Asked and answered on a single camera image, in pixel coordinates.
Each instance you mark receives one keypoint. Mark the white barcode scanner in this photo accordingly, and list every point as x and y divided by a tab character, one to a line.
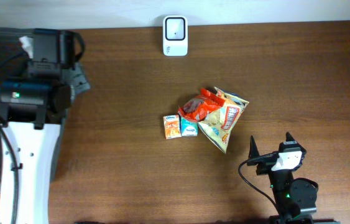
175	36

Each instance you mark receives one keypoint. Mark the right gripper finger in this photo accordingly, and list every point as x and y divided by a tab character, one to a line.
253	150
289	137

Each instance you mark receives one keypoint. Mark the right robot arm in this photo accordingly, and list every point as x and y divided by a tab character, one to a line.
294	199

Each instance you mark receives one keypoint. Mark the orange tissue pack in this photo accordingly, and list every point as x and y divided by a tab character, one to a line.
172	126

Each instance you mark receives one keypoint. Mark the red snack bag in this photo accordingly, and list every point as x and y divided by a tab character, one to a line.
199	107

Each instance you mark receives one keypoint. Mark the yellow chips bag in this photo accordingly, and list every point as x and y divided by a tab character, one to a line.
217	126

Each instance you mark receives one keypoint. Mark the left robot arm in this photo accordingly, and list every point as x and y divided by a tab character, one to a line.
29	160

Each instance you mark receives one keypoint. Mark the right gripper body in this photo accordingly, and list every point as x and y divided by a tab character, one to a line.
266	162

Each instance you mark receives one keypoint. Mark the teal tissue pack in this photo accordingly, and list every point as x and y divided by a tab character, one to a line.
188	128

